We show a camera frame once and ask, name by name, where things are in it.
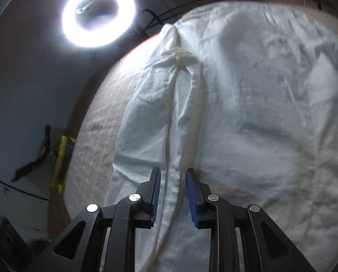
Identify beige woven blanket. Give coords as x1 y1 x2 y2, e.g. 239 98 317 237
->
64 35 161 221

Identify ring light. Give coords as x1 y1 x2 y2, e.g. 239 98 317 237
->
62 0 137 49

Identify dark stand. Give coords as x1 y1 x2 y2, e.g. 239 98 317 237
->
11 124 59 183

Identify white garment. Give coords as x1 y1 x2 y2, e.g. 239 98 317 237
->
104 0 338 272

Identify yellow bag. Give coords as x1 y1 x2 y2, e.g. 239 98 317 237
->
50 135 77 195

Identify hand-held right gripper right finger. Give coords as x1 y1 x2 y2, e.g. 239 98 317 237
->
185 168 317 272

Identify black cables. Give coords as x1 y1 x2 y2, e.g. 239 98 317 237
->
131 0 215 41

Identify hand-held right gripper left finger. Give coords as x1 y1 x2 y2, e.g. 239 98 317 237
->
24 167 162 272

